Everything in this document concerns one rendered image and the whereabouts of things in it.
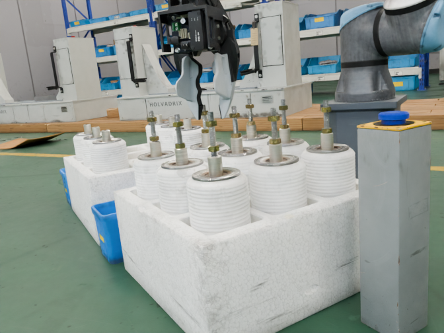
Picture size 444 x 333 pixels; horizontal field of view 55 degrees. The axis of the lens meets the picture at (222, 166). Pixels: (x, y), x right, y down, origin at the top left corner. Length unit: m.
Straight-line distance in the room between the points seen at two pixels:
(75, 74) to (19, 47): 4.20
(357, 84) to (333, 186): 0.42
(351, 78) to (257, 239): 0.62
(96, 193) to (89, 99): 3.00
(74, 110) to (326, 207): 3.40
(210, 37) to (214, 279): 0.32
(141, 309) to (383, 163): 0.49
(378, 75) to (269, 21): 1.79
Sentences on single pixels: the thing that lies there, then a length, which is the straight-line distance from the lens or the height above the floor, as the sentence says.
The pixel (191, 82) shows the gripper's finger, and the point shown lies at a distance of 0.64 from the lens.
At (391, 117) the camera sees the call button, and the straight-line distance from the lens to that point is 0.62.
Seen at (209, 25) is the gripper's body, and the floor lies 0.46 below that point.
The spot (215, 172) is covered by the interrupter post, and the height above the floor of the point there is 0.26.
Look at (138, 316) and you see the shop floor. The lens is 0.80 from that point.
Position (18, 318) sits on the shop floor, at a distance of 0.90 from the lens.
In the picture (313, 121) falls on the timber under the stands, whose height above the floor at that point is 0.05.
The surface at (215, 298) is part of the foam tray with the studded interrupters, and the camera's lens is 0.62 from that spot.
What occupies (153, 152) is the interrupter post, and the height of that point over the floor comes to 0.26.
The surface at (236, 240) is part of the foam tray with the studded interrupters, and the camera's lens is 0.60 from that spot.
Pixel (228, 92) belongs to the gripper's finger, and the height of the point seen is 0.37.
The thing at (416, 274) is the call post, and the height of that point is 0.10.
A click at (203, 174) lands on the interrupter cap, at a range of 0.66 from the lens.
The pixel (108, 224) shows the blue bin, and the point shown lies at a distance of 0.98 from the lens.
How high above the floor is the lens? 0.41
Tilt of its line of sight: 13 degrees down
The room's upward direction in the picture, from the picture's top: 5 degrees counter-clockwise
